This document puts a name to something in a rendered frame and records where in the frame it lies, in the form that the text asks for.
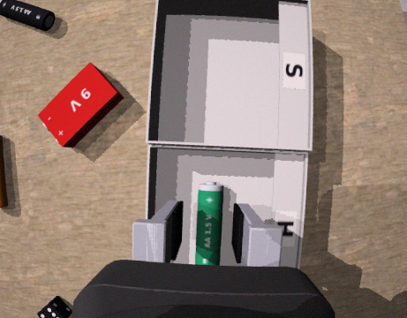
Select green aa battery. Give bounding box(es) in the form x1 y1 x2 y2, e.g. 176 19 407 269
195 181 223 266

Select white open cardboard bins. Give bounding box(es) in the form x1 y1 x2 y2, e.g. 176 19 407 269
146 0 313 269

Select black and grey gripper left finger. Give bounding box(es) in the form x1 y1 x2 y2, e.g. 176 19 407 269
132 201 184 263

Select red 9v battery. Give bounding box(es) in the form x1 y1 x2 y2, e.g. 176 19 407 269
38 63 124 148

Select black aa battery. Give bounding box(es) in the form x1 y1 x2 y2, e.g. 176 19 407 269
0 0 55 31

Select black die with white pips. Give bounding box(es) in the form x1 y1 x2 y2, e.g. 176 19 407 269
37 296 72 318

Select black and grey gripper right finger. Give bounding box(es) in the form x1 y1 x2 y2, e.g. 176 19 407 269
231 203 283 267

